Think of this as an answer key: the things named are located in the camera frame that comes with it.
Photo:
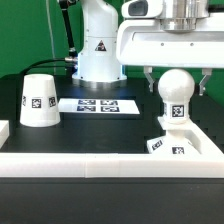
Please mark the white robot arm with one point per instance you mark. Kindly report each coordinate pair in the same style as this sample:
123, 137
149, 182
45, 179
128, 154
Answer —
98, 62

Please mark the white lamp bulb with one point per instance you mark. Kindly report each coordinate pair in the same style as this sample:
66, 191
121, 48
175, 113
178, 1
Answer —
176, 87

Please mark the white lamp shade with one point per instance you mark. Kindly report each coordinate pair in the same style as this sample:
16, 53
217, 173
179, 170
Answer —
39, 105

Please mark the white marker sheet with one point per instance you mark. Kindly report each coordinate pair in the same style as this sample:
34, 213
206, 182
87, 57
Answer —
98, 106

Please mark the white border frame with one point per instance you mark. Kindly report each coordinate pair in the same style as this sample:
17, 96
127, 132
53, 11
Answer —
208, 163

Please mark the white lamp base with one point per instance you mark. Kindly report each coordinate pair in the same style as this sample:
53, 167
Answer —
173, 142

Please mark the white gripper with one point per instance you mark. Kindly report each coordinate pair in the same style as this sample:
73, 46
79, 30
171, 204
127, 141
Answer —
144, 43

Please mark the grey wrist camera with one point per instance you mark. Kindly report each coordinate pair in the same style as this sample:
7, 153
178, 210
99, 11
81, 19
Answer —
134, 9

